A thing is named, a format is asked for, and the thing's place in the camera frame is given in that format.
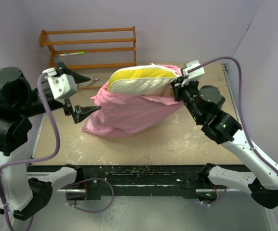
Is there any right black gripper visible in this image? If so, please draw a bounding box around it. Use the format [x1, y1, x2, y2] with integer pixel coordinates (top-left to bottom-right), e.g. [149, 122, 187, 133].
[172, 75, 205, 123]

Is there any yellow white pillow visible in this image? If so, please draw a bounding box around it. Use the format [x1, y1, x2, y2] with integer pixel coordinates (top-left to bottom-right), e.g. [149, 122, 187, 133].
[106, 64, 181, 97]

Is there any pink pillowcase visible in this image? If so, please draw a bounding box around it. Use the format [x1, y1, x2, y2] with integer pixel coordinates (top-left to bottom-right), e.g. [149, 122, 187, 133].
[80, 63, 182, 138]

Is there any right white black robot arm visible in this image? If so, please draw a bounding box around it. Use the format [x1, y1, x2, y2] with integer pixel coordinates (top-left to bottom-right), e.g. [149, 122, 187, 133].
[171, 77, 278, 209]

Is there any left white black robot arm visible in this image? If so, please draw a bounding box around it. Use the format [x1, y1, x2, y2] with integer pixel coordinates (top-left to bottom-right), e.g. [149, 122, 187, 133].
[0, 62, 99, 221]

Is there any green marker pen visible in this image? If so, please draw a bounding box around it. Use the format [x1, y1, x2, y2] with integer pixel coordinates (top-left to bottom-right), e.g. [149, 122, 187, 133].
[58, 51, 85, 57]

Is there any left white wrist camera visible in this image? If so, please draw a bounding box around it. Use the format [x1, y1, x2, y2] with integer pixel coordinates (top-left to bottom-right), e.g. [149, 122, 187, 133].
[42, 68, 78, 98]

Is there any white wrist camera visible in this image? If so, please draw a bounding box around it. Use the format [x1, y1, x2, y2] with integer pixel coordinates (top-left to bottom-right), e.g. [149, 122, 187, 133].
[181, 60, 205, 86]
[42, 68, 78, 98]

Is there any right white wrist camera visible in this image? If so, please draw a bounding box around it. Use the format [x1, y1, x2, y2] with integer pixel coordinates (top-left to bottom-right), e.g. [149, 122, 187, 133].
[181, 60, 205, 86]

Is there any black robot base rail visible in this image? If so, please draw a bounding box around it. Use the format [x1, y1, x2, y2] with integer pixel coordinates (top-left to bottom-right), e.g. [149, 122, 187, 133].
[55, 164, 226, 201]

